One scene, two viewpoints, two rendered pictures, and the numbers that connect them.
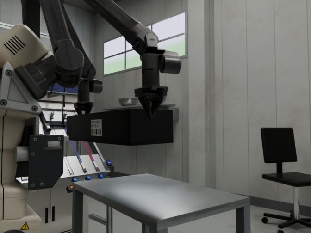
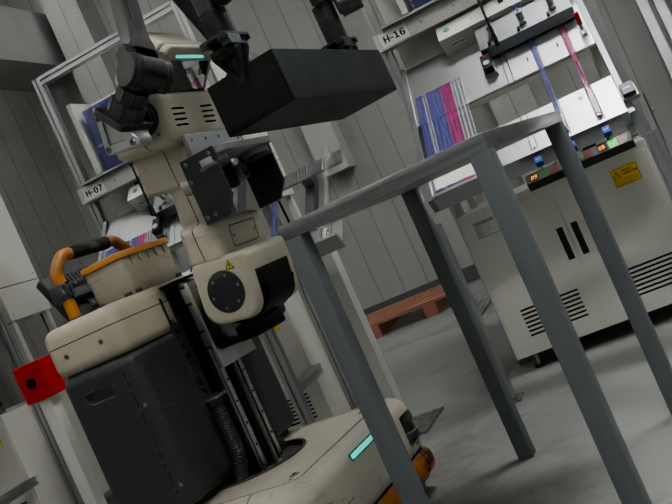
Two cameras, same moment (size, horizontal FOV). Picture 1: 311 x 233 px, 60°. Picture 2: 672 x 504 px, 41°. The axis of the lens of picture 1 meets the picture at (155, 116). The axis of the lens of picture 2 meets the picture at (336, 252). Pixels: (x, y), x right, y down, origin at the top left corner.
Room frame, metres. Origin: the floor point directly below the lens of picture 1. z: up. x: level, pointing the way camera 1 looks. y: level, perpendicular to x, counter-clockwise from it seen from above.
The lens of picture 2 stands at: (0.09, -1.61, 0.73)
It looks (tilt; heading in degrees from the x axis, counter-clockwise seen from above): 1 degrees down; 64
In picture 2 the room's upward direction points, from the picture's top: 24 degrees counter-clockwise
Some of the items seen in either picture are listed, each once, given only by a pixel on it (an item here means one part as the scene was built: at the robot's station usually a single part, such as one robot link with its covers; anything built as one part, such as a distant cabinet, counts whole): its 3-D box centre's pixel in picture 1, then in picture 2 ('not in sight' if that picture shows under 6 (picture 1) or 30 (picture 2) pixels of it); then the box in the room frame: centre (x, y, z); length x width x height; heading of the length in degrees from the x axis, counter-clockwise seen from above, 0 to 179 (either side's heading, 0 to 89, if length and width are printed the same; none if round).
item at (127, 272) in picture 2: not in sight; (132, 273); (0.67, 0.74, 0.87); 0.23 x 0.15 x 0.11; 37
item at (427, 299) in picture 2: not in sight; (383, 321); (3.01, 4.05, 0.05); 1.16 x 0.80 x 0.11; 136
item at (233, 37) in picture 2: (152, 104); (232, 62); (0.85, 0.01, 1.14); 0.07 x 0.07 x 0.09; 36
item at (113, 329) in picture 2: not in sight; (182, 367); (0.69, 0.72, 0.59); 0.55 x 0.34 x 0.83; 37
